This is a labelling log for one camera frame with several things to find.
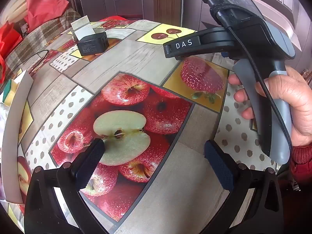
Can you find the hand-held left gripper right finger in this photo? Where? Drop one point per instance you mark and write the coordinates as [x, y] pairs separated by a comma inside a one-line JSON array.
[[218, 163]]

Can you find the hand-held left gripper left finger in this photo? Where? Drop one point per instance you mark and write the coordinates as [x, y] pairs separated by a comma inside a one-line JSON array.
[[90, 160]]

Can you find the white cardboard box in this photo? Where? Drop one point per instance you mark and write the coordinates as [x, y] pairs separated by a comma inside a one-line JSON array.
[[17, 126]]

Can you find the yellow sponge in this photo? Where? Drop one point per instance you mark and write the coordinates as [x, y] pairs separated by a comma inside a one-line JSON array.
[[9, 95]]

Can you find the person's right forearm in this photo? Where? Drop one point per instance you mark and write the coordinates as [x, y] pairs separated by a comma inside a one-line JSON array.
[[302, 158]]

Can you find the person's right hand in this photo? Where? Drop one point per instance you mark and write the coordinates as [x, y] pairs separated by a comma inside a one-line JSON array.
[[297, 97]]

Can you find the black power adapter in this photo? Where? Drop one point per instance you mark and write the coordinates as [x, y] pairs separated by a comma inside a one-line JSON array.
[[93, 45]]

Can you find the grey folded card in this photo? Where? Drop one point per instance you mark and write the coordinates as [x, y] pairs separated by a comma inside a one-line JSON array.
[[81, 28]]

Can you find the plaid blanket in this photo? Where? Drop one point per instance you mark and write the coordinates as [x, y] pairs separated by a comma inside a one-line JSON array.
[[36, 39]]

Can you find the red tote bag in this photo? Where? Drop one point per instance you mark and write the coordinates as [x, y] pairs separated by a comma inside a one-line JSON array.
[[8, 41]]

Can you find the red plastic bag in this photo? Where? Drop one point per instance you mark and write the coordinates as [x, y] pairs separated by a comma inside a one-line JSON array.
[[43, 4]]

